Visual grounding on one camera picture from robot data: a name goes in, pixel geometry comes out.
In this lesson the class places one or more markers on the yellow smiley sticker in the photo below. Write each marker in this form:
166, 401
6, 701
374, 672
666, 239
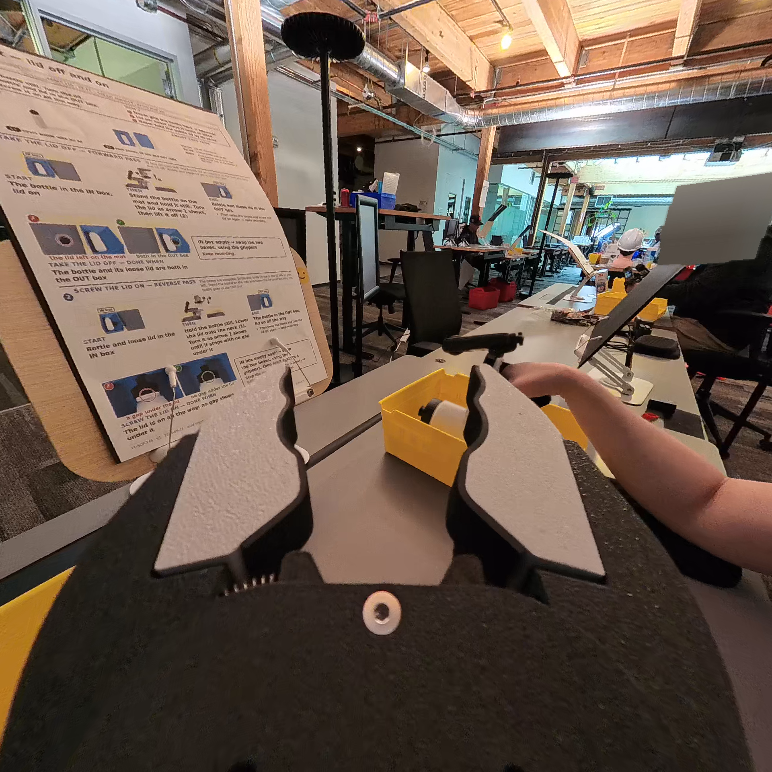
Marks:
302, 277

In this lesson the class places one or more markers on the red container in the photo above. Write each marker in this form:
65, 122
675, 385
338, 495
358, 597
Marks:
483, 298
506, 289

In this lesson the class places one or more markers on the black bottle lid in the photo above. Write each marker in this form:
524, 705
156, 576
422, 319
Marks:
427, 412

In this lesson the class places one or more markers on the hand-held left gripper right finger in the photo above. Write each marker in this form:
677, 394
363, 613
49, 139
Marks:
525, 494

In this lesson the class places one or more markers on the blue storage box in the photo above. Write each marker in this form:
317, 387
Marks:
368, 199

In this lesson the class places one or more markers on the hanging light bulb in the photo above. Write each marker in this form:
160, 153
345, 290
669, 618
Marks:
506, 39

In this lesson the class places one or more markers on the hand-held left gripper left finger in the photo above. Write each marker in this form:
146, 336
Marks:
235, 482

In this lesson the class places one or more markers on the wooden standing desk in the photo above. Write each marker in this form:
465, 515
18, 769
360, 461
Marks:
374, 212

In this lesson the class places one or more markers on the black office chair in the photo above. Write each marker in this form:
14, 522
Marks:
736, 362
428, 289

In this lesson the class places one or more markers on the tilted wooden board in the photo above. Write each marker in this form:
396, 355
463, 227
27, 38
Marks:
567, 247

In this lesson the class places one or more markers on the white plastic bottle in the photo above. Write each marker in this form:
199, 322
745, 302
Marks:
452, 419

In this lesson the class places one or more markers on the slim wooden post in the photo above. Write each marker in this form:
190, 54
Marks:
484, 169

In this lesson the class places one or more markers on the silver air duct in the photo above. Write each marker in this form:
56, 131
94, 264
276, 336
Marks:
543, 102

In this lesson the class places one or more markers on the black round mat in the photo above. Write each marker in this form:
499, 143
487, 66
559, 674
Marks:
681, 543

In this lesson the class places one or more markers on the black framed whiteboard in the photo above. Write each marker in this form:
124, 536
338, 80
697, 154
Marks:
366, 247

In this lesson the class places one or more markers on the person's right forearm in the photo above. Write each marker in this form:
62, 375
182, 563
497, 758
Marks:
663, 470

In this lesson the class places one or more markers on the black floor lamp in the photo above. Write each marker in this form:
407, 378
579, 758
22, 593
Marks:
322, 36

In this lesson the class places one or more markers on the yellow plastic bin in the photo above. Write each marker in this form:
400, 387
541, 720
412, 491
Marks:
609, 303
416, 440
24, 633
654, 309

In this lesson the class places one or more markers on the black oval pad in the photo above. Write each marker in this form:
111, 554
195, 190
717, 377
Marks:
657, 347

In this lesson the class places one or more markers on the black flat pad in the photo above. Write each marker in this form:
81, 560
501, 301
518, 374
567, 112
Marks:
684, 425

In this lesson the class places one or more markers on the white paper sign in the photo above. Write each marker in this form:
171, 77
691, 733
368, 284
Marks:
120, 241

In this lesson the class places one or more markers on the white hard hat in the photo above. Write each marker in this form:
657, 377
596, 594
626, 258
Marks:
630, 240

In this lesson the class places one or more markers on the black rectangular block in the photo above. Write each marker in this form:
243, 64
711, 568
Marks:
662, 407

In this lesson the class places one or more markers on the patterned pouch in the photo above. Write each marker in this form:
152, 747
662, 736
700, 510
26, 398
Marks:
573, 316

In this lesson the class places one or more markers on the interior glass window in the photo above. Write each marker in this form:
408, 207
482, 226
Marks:
108, 54

